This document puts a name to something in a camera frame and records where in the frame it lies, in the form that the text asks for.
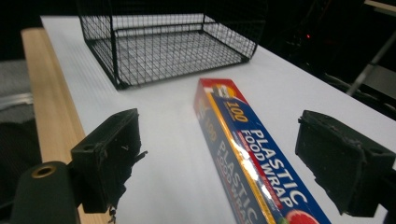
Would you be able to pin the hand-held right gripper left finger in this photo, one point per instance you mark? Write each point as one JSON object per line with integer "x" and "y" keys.
{"x": 107, "y": 155}

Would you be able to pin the metal stand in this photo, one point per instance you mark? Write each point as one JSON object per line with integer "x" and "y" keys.
{"x": 370, "y": 67}

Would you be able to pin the blue plastic wrap box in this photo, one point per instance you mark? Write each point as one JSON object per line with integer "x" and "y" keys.
{"x": 249, "y": 155}

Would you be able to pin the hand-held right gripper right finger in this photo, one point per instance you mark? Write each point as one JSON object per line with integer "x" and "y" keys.
{"x": 334, "y": 161}

